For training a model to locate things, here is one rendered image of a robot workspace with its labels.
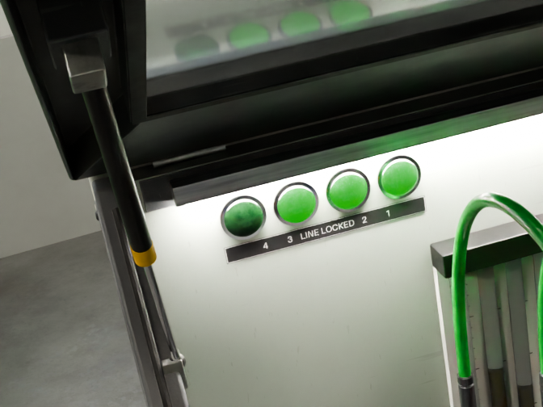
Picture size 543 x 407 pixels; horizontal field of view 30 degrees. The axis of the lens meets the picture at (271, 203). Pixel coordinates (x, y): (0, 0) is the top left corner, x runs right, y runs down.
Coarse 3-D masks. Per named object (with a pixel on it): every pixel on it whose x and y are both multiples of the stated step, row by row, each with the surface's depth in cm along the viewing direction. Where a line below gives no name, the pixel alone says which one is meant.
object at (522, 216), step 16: (464, 208) 99; (480, 208) 95; (512, 208) 87; (464, 224) 100; (528, 224) 85; (464, 240) 102; (464, 256) 105; (464, 272) 106; (464, 288) 108; (464, 304) 109; (464, 320) 110; (464, 336) 111; (464, 352) 112; (464, 368) 113; (464, 384) 113
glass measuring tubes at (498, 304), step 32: (512, 224) 117; (448, 256) 113; (480, 256) 114; (512, 256) 115; (448, 288) 118; (480, 288) 117; (512, 288) 117; (448, 320) 119; (480, 320) 120; (512, 320) 119; (448, 352) 121; (480, 352) 122; (512, 352) 123; (448, 384) 123; (480, 384) 123; (512, 384) 124
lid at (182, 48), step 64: (0, 0) 56; (64, 0) 65; (128, 0) 61; (192, 0) 68; (256, 0) 72; (320, 0) 76; (384, 0) 80; (448, 0) 85; (512, 0) 91; (64, 64) 69; (128, 64) 73; (192, 64) 83; (256, 64) 88; (320, 64) 92; (384, 64) 94; (448, 64) 101; (512, 64) 110; (64, 128) 99; (128, 128) 93; (192, 128) 98; (256, 128) 106
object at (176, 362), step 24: (96, 96) 71; (96, 120) 73; (120, 144) 75; (120, 168) 77; (120, 192) 78; (144, 216) 82; (144, 240) 83; (144, 264) 85; (168, 336) 93; (168, 360) 97
